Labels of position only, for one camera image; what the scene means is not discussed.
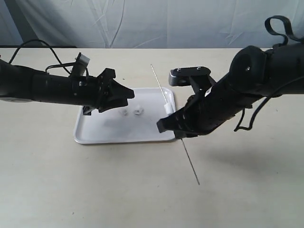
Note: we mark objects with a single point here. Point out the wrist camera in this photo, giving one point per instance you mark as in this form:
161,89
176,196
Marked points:
185,76
80,66

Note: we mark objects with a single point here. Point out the white plastic tray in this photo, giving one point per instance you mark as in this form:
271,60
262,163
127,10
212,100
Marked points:
112,127

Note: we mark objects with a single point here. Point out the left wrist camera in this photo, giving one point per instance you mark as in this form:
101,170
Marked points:
80,66

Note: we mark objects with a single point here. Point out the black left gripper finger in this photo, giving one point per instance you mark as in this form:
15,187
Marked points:
108,103
119,91

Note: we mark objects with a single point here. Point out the thin metal skewer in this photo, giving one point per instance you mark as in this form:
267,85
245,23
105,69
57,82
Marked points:
184,146

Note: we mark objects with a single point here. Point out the white backdrop curtain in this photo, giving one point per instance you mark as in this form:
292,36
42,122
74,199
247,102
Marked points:
145,23

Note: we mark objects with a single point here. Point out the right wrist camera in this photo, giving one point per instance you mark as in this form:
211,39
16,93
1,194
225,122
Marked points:
185,76

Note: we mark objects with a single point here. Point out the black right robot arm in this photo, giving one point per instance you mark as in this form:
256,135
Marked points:
254,75

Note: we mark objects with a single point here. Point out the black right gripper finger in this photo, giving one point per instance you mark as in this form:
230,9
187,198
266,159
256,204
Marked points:
181,134
173,122

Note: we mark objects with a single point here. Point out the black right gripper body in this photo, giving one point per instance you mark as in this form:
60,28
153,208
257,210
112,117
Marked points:
206,111

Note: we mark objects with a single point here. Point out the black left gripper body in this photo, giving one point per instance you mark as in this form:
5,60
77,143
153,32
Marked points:
95,92

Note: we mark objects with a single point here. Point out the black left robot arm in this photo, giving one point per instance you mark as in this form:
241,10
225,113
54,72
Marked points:
24,84

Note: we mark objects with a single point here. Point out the white marshmallow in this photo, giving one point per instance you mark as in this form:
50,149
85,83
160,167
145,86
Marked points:
168,109
124,112
138,111

